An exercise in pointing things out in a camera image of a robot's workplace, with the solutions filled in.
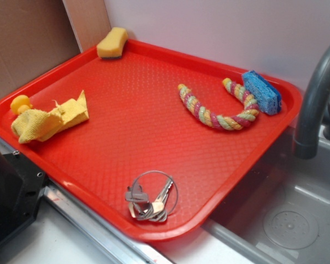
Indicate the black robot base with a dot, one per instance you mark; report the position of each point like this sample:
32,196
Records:
22,185

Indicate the red plastic tray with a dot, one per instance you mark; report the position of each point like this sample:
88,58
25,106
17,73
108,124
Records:
137,124

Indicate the yellow sponge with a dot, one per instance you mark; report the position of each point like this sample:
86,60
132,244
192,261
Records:
112,45

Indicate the blue sponge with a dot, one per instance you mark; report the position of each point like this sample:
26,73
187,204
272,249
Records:
268,98

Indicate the yellow cloth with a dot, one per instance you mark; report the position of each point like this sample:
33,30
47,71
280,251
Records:
38,125

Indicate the grey faucet spout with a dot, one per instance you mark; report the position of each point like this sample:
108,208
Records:
314,105

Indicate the grey plastic sink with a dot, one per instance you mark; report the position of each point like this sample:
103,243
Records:
280,211

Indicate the yellow rubber duck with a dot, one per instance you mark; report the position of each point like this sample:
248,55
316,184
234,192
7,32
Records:
20,104

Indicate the brown cardboard panel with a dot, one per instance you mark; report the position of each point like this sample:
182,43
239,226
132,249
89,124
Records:
36,36

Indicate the silver keys on ring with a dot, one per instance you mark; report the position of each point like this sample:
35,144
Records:
152,196

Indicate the multicolour rope toy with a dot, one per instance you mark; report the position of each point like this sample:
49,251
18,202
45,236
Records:
234,123

